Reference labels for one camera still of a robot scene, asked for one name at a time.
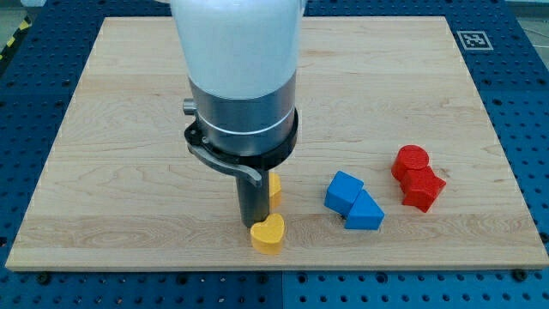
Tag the black tool mount with lever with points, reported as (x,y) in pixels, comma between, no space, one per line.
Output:
(241,167)

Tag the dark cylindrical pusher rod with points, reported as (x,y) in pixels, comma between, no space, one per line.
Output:
(253,201)

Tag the yellow hexagon block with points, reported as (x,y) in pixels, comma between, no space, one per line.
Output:
(275,190)

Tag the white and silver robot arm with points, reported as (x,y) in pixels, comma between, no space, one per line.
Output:
(241,57)

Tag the yellow heart block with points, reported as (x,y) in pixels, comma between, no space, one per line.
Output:
(267,236)

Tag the blue cube block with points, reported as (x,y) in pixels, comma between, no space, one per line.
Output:
(342,192)

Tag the blue triangle block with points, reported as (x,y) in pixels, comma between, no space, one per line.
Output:
(365,214)

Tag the light wooden board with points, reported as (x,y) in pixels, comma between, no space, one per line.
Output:
(121,192)

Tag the red cylinder block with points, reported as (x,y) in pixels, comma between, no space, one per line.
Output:
(409,157)

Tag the red star block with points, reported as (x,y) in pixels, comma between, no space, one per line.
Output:
(421,188)

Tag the white fiducial marker tag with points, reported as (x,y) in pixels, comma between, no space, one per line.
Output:
(473,40)

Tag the yellow black hazard tape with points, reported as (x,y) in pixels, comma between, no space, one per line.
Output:
(16,39)

